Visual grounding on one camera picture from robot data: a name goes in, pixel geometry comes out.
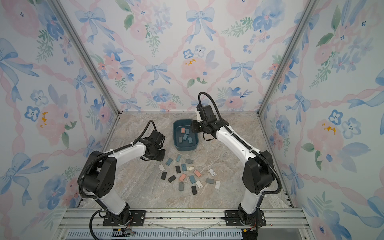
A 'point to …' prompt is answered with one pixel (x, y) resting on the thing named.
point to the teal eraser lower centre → (192, 179)
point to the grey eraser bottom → (181, 186)
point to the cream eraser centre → (190, 168)
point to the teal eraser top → (178, 158)
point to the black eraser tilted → (171, 178)
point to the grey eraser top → (189, 161)
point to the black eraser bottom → (194, 190)
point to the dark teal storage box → (185, 146)
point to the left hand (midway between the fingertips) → (162, 156)
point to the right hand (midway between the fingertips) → (194, 124)
